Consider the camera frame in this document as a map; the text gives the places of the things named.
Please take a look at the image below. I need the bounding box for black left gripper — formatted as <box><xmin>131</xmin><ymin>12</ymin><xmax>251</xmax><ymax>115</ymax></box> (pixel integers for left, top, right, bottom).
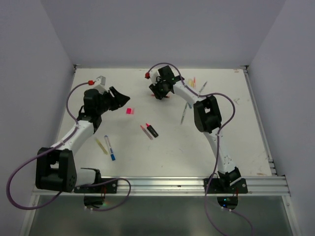
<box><xmin>96</xmin><ymin>87</ymin><xmax>129</xmax><ymax>115</ymax></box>

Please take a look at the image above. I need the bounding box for green clear pen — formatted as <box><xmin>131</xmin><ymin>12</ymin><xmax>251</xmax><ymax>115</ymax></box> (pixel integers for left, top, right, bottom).
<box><xmin>180</xmin><ymin>103</ymin><xmax>188</xmax><ymax>125</ymax></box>

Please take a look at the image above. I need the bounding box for black highlighter body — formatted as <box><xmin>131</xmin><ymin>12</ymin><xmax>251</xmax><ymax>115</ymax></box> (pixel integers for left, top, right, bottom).
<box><xmin>146</xmin><ymin>123</ymin><xmax>158</xmax><ymax>138</ymax></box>

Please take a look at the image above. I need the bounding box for pink clear pen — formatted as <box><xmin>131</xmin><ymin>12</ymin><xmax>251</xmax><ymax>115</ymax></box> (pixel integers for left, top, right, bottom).
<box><xmin>140</xmin><ymin>125</ymin><xmax>153</xmax><ymax>140</ymax></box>

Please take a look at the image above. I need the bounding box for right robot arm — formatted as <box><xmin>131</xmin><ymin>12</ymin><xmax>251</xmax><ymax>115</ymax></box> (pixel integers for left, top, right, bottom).
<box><xmin>145</xmin><ymin>63</ymin><xmax>241</xmax><ymax>193</ymax></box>

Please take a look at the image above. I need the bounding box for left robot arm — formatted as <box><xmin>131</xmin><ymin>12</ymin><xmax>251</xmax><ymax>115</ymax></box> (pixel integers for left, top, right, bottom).
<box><xmin>35</xmin><ymin>87</ymin><xmax>130</xmax><ymax>193</ymax></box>

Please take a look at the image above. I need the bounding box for pale yellow pen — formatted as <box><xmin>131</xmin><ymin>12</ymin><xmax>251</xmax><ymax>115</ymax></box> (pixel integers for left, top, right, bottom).
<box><xmin>95</xmin><ymin>138</ymin><xmax>108</xmax><ymax>155</ymax></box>

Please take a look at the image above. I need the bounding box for clear purple pen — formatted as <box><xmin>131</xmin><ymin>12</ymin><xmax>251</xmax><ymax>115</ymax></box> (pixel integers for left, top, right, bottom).
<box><xmin>198</xmin><ymin>81</ymin><xmax>207</xmax><ymax>95</ymax></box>

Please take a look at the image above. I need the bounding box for blue capped white pen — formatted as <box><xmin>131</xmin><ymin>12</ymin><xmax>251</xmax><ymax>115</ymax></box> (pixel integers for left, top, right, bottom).
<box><xmin>104</xmin><ymin>135</ymin><xmax>116</xmax><ymax>161</ymax></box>

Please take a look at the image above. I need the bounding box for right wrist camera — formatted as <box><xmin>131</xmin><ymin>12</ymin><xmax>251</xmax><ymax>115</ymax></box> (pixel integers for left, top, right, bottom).
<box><xmin>150</xmin><ymin>70</ymin><xmax>159</xmax><ymax>84</ymax></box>

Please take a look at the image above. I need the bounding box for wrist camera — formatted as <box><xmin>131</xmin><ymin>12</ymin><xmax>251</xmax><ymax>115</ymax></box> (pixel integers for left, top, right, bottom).
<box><xmin>150</xmin><ymin>70</ymin><xmax>159</xmax><ymax>84</ymax></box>
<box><xmin>94</xmin><ymin>76</ymin><xmax>107</xmax><ymax>94</ymax></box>

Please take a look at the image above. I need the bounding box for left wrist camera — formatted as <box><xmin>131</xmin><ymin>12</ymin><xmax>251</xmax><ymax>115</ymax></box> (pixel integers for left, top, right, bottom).
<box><xmin>94</xmin><ymin>76</ymin><xmax>107</xmax><ymax>94</ymax></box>

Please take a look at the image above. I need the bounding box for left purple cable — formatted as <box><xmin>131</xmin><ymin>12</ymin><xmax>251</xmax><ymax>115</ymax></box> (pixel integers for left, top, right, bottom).
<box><xmin>6</xmin><ymin>80</ymin><xmax>131</xmax><ymax>212</ymax></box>

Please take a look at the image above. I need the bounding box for left aluminium side rail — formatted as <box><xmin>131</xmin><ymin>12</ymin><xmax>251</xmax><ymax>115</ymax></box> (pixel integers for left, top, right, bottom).
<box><xmin>41</xmin><ymin>64</ymin><xmax>78</xmax><ymax>148</ymax></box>

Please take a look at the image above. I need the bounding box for aluminium side rail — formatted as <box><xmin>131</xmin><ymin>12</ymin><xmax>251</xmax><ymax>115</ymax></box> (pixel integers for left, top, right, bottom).
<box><xmin>241</xmin><ymin>65</ymin><xmax>278</xmax><ymax>176</ymax></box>
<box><xmin>41</xmin><ymin>64</ymin><xmax>78</xmax><ymax>148</ymax></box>

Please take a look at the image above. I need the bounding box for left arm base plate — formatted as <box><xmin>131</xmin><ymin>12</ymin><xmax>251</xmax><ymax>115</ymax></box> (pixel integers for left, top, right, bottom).
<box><xmin>73</xmin><ymin>178</ymin><xmax>118</xmax><ymax>194</ymax></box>

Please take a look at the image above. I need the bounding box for right aluminium side rail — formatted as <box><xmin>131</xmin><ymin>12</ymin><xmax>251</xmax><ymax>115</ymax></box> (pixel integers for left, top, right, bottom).
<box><xmin>241</xmin><ymin>65</ymin><xmax>278</xmax><ymax>176</ymax></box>

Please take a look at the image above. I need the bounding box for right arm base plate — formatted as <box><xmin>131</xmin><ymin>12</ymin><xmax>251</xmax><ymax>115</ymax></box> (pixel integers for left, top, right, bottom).
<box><xmin>203</xmin><ymin>178</ymin><xmax>249</xmax><ymax>194</ymax></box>

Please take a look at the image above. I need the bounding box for aluminium front rail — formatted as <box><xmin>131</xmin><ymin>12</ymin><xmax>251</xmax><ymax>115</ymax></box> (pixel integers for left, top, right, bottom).
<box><xmin>31</xmin><ymin>175</ymin><xmax>291</xmax><ymax>197</ymax></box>

